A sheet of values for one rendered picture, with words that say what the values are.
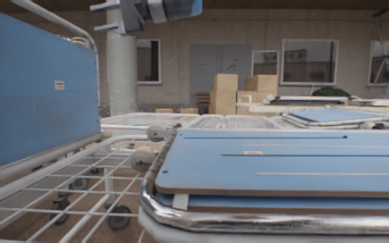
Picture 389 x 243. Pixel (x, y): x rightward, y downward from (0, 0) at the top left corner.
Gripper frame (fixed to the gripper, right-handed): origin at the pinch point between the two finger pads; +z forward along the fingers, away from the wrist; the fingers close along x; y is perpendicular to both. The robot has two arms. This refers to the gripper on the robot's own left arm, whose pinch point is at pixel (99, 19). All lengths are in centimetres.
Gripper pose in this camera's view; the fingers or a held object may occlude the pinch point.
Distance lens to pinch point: 79.1
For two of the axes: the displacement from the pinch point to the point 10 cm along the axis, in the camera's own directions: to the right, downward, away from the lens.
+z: -9.9, 1.6, 0.6
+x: -1.6, -9.8, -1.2
